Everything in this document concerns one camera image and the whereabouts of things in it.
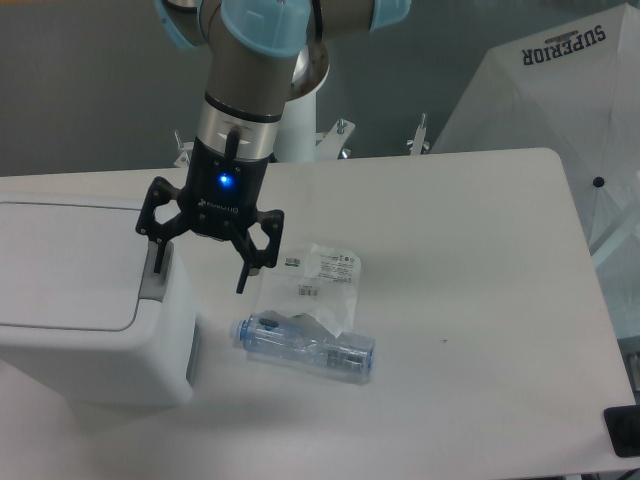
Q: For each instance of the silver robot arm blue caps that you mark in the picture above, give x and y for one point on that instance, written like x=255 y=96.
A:
x=255 y=46

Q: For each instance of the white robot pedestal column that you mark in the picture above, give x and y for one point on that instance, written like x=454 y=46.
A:
x=296 y=137

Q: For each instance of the white trash can grey button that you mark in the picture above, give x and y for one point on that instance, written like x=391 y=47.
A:
x=89 y=307

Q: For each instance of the black device at table edge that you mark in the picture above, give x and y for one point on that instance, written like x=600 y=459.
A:
x=622 y=424

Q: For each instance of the white pedestal base frame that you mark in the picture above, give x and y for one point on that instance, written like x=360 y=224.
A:
x=329 y=145

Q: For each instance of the clear plastic packaging bag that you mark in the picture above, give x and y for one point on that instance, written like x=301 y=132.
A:
x=318 y=281

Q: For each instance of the crushed clear plastic bottle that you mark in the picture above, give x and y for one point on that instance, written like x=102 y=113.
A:
x=300 y=342

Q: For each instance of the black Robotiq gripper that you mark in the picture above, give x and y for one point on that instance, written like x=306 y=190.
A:
x=225 y=200

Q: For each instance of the white Superior umbrella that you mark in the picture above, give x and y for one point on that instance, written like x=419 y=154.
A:
x=573 y=89

